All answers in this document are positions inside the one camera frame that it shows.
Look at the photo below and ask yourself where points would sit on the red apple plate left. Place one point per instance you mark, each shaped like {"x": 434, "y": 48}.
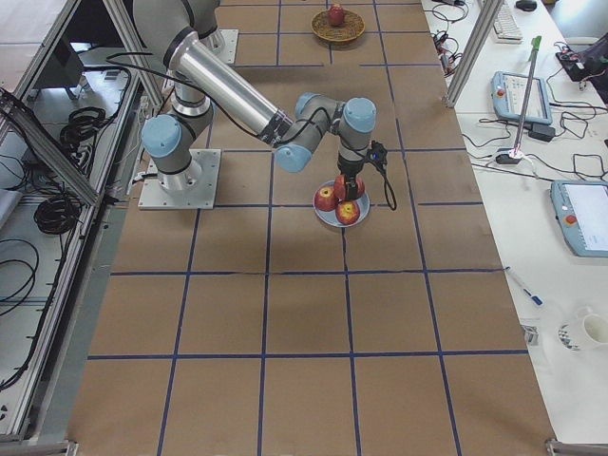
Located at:
{"x": 325, "y": 199}

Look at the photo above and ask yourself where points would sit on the woven wicker basket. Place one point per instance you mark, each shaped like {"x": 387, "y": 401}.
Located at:
{"x": 352, "y": 27}

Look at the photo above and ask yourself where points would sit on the teach pendant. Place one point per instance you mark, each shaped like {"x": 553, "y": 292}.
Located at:
{"x": 581, "y": 213}
{"x": 508, "y": 90}

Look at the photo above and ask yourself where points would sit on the aluminium frame post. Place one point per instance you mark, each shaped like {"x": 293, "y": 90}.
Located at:
{"x": 473, "y": 48}

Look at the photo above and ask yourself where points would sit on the yellow-red striped apple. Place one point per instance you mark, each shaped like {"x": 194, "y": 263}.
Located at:
{"x": 339, "y": 187}

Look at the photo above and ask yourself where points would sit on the blue white pen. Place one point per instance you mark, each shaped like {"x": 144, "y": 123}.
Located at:
{"x": 530, "y": 294}

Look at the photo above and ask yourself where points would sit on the red apple plate front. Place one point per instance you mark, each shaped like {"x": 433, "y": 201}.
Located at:
{"x": 347, "y": 212}

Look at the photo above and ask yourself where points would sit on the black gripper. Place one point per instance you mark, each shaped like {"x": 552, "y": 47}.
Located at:
{"x": 349, "y": 169}

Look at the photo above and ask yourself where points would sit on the teach pendant near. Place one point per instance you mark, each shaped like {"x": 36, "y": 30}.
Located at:
{"x": 581, "y": 213}

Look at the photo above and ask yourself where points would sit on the green grabber stick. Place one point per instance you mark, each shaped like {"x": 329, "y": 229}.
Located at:
{"x": 515, "y": 154}

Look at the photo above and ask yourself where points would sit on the silver metal plate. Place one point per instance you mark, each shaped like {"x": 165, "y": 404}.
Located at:
{"x": 329, "y": 217}

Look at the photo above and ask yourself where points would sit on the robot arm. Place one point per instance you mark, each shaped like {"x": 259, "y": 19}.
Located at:
{"x": 206, "y": 24}
{"x": 179, "y": 34}

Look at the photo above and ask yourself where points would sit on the teach pendant far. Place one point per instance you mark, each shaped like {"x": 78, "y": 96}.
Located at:
{"x": 508, "y": 90}

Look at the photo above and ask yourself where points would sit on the white keyboard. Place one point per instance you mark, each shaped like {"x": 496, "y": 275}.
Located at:
{"x": 505, "y": 27}

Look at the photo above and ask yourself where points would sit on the red apple plate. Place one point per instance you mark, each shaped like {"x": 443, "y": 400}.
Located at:
{"x": 347, "y": 212}
{"x": 325, "y": 199}

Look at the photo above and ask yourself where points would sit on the white mug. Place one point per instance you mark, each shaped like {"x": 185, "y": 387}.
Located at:
{"x": 586, "y": 330}

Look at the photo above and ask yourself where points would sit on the dark red basket apple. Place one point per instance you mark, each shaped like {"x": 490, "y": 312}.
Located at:
{"x": 336, "y": 15}

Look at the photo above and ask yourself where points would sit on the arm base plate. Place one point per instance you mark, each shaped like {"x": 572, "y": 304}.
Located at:
{"x": 230, "y": 43}
{"x": 193, "y": 188}

